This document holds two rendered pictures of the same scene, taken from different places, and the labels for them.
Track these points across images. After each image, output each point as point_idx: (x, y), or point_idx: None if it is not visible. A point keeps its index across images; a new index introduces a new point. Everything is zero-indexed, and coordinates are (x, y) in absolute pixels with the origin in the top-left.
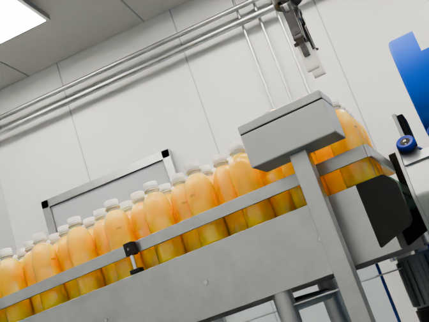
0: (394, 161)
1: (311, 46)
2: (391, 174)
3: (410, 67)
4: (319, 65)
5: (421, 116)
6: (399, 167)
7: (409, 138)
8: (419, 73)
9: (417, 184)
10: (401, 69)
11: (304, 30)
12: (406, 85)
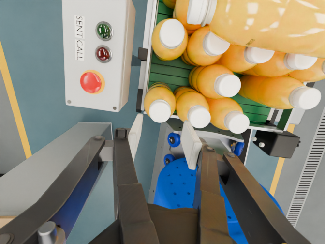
0: (270, 133)
1: (197, 171)
2: (277, 124)
3: (156, 199)
4: (183, 143)
5: (168, 163)
6: (265, 133)
7: (171, 144)
8: (155, 196)
9: (162, 123)
10: (158, 193)
11: (194, 204)
12: (157, 179)
